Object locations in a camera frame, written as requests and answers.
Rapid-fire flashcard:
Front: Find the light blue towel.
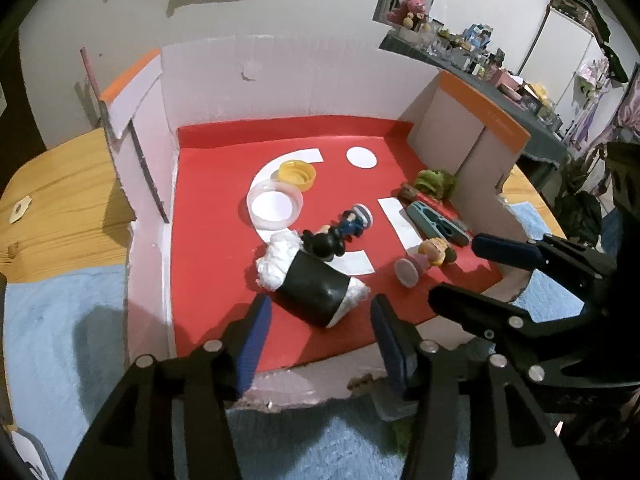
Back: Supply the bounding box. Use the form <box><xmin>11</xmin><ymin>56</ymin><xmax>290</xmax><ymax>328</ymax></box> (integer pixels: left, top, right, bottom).
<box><xmin>0</xmin><ymin>200</ymin><xmax>601</xmax><ymax>480</ymax></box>

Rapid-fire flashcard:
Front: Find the blue figurine with striped base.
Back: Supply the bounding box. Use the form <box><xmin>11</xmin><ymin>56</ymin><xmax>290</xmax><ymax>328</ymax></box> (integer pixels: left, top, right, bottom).
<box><xmin>336</xmin><ymin>203</ymin><xmax>375</xmax><ymax>241</ymax></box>

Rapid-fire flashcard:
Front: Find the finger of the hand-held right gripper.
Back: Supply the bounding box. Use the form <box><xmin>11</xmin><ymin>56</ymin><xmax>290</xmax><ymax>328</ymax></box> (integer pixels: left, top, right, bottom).
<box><xmin>428</xmin><ymin>283</ymin><xmax>610</xmax><ymax>382</ymax></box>
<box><xmin>472</xmin><ymin>233</ymin><xmax>620</xmax><ymax>307</ymax></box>

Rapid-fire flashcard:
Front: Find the teal plastic clip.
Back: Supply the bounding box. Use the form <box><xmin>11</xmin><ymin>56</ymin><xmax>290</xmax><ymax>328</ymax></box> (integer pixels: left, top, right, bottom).
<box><xmin>406</xmin><ymin>201</ymin><xmax>472</xmax><ymax>247</ymax></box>

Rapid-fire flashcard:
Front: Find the green toy lettuce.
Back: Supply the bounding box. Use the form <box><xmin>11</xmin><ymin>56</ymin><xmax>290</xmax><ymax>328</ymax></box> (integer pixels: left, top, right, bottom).
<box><xmin>414</xmin><ymin>169</ymin><xmax>458</xmax><ymax>200</ymax></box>

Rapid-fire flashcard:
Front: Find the yellow plastic cap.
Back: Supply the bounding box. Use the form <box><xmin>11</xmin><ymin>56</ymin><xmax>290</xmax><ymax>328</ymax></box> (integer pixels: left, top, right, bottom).
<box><xmin>279</xmin><ymin>159</ymin><xmax>317</xmax><ymax>192</ymax></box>

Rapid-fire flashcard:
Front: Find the white cabinet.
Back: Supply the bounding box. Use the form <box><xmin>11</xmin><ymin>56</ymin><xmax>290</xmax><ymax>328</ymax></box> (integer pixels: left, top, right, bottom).
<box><xmin>520</xmin><ymin>5</ymin><xmax>608</xmax><ymax>101</ymax></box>

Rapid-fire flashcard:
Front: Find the dark patterned box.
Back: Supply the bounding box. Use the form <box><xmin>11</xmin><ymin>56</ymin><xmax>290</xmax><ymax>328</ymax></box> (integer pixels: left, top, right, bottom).
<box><xmin>550</xmin><ymin>0</ymin><xmax>597</xmax><ymax>26</ymax></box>

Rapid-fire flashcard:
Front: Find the clear plastic round container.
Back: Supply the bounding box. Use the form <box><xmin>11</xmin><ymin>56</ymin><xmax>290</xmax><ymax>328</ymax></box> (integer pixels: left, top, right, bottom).
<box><xmin>246</xmin><ymin>179</ymin><xmax>304</xmax><ymax>232</ymax></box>

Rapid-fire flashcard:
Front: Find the black cup stuffed with tissue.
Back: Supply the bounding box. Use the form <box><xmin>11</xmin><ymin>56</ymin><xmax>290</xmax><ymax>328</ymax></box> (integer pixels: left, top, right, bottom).
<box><xmin>255</xmin><ymin>230</ymin><xmax>371</xmax><ymax>330</ymax></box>

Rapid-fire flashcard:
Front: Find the pink plush toy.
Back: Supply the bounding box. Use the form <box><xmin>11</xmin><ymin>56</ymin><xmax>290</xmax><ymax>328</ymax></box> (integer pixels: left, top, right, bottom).
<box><xmin>390</xmin><ymin>0</ymin><xmax>432</xmax><ymax>25</ymax></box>

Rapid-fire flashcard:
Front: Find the white and orange cardboard box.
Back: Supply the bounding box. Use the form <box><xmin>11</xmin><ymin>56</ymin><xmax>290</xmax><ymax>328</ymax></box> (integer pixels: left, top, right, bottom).
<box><xmin>100</xmin><ymin>34</ymin><xmax>531</xmax><ymax>408</ymax></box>

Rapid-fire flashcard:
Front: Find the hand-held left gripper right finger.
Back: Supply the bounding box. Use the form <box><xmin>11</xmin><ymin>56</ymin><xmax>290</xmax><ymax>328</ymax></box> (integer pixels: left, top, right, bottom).
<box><xmin>370</xmin><ymin>294</ymin><xmax>576</xmax><ymax>480</ymax></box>

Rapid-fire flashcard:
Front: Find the pink dress figurine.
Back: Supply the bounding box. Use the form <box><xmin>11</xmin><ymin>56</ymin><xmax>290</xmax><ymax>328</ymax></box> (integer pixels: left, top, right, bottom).
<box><xmin>394</xmin><ymin>237</ymin><xmax>457</xmax><ymax>288</ymax></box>

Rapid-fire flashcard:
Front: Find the hanging purple clothing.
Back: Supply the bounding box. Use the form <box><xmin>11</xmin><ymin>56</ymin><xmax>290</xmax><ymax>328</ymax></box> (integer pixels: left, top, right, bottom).
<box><xmin>575</xmin><ymin>57</ymin><xmax>640</xmax><ymax>161</ymax></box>

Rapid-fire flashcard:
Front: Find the dark potted plant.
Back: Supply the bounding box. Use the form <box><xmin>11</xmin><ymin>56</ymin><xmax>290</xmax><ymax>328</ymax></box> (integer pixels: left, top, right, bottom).
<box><xmin>552</xmin><ymin>160</ymin><xmax>608</xmax><ymax>246</ymax></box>

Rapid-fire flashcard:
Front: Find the red paper liner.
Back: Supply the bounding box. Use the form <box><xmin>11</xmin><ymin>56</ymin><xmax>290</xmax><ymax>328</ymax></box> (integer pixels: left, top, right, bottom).
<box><xmin>170</xmin><ymin>115</ymin><xmax>503</xmax><ymax>373</ymax></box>

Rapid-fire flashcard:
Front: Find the red stick with brown end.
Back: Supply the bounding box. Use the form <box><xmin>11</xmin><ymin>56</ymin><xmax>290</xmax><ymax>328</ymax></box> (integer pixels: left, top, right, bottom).
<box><xmin>397</xmin><ymin>183</ymin><xmax>471</xmax><ymax>241</ymax></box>

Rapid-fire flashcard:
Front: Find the small white sticker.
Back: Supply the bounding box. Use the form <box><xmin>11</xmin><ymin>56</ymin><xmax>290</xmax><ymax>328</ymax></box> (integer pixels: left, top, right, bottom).
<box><xmin>10</xmin><ymin>195</ymin><xmax>33</xmax><ymax>223</ymax></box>

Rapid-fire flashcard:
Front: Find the black mouse figurine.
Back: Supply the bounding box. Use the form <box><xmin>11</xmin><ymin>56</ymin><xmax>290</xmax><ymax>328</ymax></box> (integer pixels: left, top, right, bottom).
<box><xmin>301</xmin><ymin>225</ymin><xmax>346</xmax><ymax>261</ymax></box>

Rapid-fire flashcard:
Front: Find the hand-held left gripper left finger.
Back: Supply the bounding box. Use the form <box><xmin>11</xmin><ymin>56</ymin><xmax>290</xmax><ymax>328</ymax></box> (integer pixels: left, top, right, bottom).
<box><xmin>62</xmin><ymin>292</ymin><xmax>273</xmax><ymax>480</ymax></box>

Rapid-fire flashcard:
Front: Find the thin pink stick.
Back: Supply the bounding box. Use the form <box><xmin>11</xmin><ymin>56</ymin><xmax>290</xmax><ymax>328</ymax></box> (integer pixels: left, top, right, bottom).
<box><xmin>80</xmin><ymin>47</ymin><xmax>110</xmax><ymax>128</ymax></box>

